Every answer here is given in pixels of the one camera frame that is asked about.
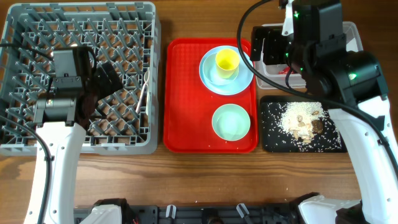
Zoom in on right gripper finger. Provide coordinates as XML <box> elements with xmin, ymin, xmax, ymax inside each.
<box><xmin>264</xmin><ymin>27</ymin><xmax>288</xmax><ymax>65</ymax></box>
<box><xmin>251</xmin><ymin>26</ymin><xmax>266</xmax><ymax>62</ymax></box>

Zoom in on white plastic spoon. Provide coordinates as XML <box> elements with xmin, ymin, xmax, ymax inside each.
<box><xmin>136</xmin><ymin>70</ymin><xmax>150</xmax><ymax>114</ymax></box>

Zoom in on yellow plastic cup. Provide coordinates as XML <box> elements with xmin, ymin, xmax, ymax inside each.
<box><xmin>215</xmin><ymin>49</ymin><xmax>240</xmax><ymax>78</ymax></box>

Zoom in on light blue plate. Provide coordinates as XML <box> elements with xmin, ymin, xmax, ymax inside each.
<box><xmin>199</xmin><ymin>45</ymin><xmax>254</xmax><ymax>96</ymax></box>

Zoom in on green bowl with food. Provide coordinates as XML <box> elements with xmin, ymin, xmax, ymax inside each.
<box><xmin>211</xmin><ymin>104</ymin><xmax>251</xmax><ymax>141</ymax></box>

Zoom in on small green saucer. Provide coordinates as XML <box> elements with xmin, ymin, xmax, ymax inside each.
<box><xmin>202</xmin><ymin>54</ymin><xmax>240</xmax><ymax>86</ymax></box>

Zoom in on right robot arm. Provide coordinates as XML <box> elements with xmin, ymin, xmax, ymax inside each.
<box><xmin>247</xmin><ymin>1</ymin><xmax>397</xmax><ymax>223</ymax></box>

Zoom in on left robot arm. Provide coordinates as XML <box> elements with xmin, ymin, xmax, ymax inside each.
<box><xmin>24</xmin><ymin>46</ymin><xmax>123</xmax><ymax>223</ymax></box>

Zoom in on grey dishwasher rack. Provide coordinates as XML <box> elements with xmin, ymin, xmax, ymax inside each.
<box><xmin>1</xmin><ymin>2</ymin><xmax>161</xmax><ymax>156</ymax></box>

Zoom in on clear plastic bin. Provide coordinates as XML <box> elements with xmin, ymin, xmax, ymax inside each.
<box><xmin>254</xmin><ymin>22</ymin><xmax>363</xmax><ymax>89</ymax></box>

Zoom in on pile of rice scraps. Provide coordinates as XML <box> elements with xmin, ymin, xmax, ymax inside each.
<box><xmin>278</xmin><ymin>101</ymin><xmax>326</xmax><ymax>144</ymax></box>

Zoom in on black plastic tray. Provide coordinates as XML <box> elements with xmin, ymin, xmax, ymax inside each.
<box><xmin>259</xmin><ymin>96</ymin><xmax>347</xmax><ymax>153</ymax></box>

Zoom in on red plastic tray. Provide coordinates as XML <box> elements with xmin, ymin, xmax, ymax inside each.
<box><xmin>163</xmin><ymin>38</ymin><xmax>259</xmax><ymax>154</ymax></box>

